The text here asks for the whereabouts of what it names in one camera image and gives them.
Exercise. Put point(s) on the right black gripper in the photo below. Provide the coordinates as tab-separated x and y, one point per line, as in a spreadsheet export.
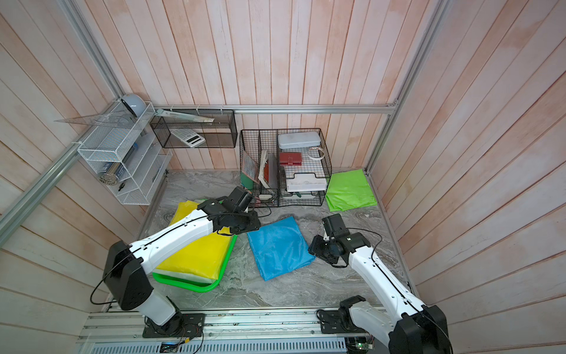
315	247

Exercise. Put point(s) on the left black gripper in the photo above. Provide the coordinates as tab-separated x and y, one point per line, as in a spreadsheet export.
255	223

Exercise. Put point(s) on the yellow raincoat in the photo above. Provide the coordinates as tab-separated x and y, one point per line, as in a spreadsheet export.
199	256

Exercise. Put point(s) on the blue raincoat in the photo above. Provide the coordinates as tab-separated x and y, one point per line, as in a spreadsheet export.
279	248

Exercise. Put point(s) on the light green raincoat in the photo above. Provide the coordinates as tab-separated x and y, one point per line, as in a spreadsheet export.
349	190

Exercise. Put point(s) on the green plastic basket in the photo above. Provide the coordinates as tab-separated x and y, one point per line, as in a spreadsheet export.
199	285

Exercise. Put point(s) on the white translucent raincoat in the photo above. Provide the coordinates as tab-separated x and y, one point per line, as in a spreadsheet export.
186	277

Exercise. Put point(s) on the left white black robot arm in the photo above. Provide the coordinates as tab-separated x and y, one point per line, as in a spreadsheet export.
128	266

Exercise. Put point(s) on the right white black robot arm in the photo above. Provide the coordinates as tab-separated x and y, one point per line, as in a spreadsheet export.
389	301

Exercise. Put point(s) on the white paper tray box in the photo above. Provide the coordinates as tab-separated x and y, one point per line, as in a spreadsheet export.
306	182

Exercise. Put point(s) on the red wallet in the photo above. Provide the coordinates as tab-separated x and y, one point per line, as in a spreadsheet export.
290	159

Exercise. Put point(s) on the white calculator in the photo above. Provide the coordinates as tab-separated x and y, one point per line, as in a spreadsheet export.
189	137

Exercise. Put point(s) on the grey pencil case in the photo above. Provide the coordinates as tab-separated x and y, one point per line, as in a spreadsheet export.
307	139

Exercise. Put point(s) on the white tape roll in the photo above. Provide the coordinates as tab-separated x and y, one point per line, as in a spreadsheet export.
316	153

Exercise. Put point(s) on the rolled silver bundle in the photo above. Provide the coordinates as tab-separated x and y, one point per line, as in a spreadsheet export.
111	173

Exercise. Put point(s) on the clear triangle ruler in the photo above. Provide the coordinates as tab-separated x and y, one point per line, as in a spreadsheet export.
112	120

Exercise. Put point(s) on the black wire file organizer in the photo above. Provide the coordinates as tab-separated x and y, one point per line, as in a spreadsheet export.
259	165

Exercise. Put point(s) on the black wire tray stack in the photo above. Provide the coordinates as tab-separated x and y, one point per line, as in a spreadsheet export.
322	169

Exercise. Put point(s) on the black mesh wall basket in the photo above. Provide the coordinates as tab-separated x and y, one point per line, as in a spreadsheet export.
218	127

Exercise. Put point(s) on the white wire wall shelf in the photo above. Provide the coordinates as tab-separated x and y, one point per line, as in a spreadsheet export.
144	159

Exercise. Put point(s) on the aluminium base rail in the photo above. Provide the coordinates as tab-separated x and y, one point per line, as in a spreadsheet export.
272	330

